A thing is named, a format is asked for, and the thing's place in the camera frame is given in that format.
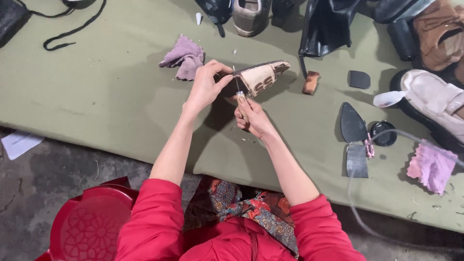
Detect person's right hand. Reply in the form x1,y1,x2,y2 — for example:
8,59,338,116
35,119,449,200
234,95,277,140

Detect person's left hand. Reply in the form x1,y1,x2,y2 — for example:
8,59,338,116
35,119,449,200
184,59,234,115

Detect wooden handled awl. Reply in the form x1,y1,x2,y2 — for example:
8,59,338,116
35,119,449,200
232,65,251,124

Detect beige pointed shoe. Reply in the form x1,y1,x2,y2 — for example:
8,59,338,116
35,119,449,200
232,60,291,98

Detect purple cloth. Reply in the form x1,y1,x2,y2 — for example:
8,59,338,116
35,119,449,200
158,34,206,81

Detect brown sponge block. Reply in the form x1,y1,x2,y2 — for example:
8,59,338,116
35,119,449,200
302,71,321,95

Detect olive green mat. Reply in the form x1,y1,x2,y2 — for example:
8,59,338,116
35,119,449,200
0,0,464,234

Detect grey sneaker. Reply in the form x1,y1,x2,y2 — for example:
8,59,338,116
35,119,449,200
232,0,272,37

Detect floral patterned trousers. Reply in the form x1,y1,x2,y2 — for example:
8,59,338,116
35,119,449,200
183,175,300,259

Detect black pointed sole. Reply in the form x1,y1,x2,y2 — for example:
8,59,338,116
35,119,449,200
340,102,369,143

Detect grey sole piece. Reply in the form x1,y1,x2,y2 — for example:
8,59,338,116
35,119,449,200
346,144,369,178

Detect black rubber heel piece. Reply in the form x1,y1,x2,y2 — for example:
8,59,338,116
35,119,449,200
349,70,371,90

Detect black leather boot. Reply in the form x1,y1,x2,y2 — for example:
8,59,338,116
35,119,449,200
298,0,435,79

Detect red padded jacket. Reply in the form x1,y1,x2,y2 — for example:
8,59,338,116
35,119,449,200
115,178,367,261

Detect white plastic spoon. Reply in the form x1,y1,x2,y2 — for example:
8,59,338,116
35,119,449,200
373,91,406,108

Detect clear plastic tube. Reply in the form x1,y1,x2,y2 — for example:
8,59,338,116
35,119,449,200
347,129,464,251

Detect black shoelace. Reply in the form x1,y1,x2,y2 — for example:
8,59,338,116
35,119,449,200
14,0,107,51

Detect black block heel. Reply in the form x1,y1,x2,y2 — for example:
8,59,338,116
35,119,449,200
386,19,420,61

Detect red plastic stool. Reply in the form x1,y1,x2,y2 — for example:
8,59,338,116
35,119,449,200
35,176,140,261

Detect white loafer shoe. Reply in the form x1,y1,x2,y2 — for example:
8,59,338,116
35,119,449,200
390,69,464,153

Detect pink cloth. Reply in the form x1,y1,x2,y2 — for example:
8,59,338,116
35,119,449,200
406,144,459,196

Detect white paper sheet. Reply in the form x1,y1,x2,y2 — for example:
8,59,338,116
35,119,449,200
1,130,45,161

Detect brown suede boot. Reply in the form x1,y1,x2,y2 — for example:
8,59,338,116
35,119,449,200
413,0,464,85

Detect pink handled tool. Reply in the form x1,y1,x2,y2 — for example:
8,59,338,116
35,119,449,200
364,133,375,159

